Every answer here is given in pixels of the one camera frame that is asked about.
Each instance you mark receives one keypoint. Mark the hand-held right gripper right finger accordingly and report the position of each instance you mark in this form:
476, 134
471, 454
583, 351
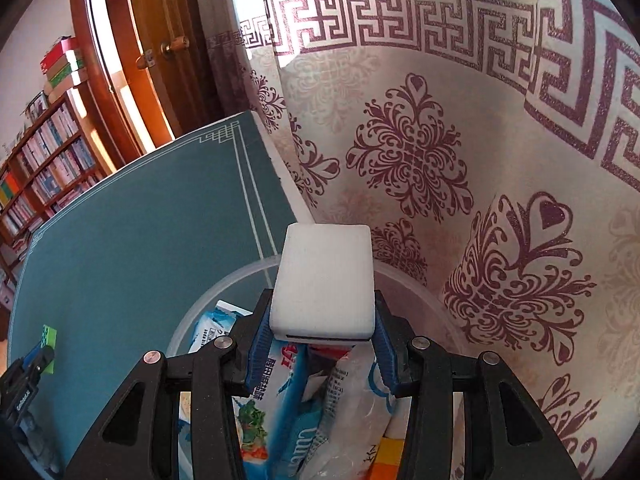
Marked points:
385, 355

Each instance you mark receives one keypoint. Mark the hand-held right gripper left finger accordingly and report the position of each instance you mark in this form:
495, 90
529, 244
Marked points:
260, 355

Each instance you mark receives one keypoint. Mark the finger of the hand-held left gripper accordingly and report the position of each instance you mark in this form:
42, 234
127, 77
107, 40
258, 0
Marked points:
40, 357

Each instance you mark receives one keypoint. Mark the green dotted block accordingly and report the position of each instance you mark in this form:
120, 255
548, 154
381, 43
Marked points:
49, 335

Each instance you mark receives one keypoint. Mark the blue noodle packet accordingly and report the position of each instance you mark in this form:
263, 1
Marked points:
215, 325
270, 425

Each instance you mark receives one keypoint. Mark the clear plastic container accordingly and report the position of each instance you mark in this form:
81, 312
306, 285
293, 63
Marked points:
415, 300

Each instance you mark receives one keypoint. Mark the white printed plastic bag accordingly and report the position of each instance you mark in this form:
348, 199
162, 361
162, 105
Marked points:
350, 410

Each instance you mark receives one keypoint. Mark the white sponge block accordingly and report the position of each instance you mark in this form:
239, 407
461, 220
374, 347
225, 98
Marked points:
322, 280

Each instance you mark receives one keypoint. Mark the rows of books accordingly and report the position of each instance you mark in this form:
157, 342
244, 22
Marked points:
50, 150

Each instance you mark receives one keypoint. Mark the wooden bookshelf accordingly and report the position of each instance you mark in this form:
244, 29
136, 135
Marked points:
95, 145

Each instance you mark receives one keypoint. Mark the cream patterned curtain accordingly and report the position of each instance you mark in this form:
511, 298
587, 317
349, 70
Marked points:
450, 110

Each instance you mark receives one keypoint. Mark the stack of cardboard boxes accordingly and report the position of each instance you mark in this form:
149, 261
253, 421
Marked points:
62, 70

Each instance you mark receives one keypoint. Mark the dark brown curtain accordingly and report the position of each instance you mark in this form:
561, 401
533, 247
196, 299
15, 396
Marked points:
220, 60

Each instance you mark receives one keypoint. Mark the brass door knob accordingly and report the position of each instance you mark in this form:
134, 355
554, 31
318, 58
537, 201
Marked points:
175, 45

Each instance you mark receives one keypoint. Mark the wooden door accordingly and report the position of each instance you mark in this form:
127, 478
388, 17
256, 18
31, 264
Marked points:
165, 10

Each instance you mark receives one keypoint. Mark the photo frame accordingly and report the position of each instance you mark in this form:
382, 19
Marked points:
36, 107

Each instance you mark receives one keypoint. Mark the wooden door frame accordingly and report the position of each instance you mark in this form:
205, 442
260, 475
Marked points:
100, 85

